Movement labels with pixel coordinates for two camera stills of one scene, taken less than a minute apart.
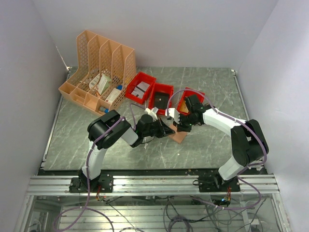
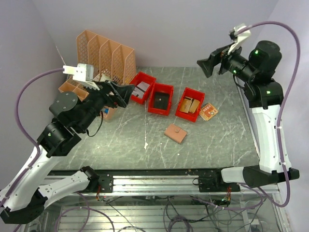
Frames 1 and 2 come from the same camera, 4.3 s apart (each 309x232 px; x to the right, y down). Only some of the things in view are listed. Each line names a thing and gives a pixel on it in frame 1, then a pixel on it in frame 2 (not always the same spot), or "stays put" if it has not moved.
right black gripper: (180, 127) -> (207, 65)
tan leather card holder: (179, 136) stays put
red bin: (160, 94) stays put
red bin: (140, 87) stays put
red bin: (189, 93) stays put
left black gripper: (163, 130) -> (121, 93)
